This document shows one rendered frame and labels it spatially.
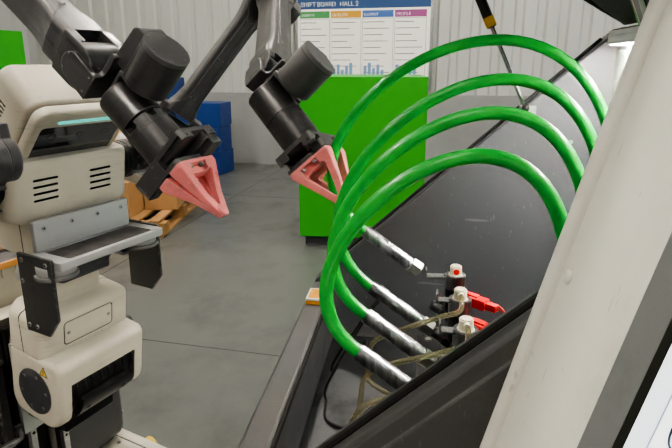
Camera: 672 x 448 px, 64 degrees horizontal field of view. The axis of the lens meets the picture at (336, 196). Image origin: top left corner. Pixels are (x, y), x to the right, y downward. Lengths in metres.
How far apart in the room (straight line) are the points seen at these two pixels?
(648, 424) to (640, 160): 0.13
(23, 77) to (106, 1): 7.66
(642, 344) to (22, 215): 1.06
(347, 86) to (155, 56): 3.36
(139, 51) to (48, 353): 0.78
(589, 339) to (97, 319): 1.14
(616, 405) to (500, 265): 0.86
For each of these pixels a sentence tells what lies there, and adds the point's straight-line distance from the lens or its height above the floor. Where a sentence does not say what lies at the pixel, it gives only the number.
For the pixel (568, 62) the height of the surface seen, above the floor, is 1.39.
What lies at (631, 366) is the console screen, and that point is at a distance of 0.26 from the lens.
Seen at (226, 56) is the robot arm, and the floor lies 1.40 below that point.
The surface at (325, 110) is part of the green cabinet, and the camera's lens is 3.99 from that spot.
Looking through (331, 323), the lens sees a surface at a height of 1.14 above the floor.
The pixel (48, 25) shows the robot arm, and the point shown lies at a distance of 0.78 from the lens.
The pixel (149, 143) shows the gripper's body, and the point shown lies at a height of 1.30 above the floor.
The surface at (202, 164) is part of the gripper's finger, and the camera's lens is 0.67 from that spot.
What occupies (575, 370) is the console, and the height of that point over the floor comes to 1.23.
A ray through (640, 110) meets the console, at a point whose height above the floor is 1.36.
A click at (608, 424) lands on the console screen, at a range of 0.27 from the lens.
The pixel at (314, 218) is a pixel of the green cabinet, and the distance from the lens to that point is 4.15.
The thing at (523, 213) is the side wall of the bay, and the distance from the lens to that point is 1.08.
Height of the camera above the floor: 1.39
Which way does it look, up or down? 14 degrees down
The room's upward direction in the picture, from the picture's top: straight up
